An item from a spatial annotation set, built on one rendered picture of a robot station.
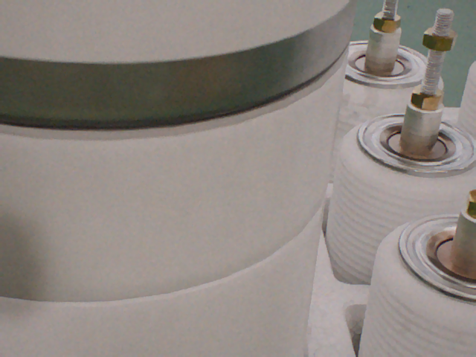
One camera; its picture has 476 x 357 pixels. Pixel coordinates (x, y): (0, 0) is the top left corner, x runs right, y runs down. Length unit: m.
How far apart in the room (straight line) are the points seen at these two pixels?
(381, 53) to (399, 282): 0.25
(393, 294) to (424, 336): 0.03
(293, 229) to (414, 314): 0.32
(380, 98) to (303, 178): 0.51
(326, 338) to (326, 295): 0.04
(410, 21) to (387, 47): 0.81
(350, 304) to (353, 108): 0.16
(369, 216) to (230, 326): 0.42
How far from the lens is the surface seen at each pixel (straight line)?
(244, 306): 0.16
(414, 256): 0.49
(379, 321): 0.50
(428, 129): 0.58
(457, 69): 1.34
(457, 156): 0.59
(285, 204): 0.15
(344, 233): 0.60
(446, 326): 0.47
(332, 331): 0.55
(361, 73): 0.68
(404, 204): 0.56
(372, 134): 0.59
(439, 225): 0.52
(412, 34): 1.44
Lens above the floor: 0.53
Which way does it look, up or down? 32 degrees down
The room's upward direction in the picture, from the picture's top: 5 degrees clockwise
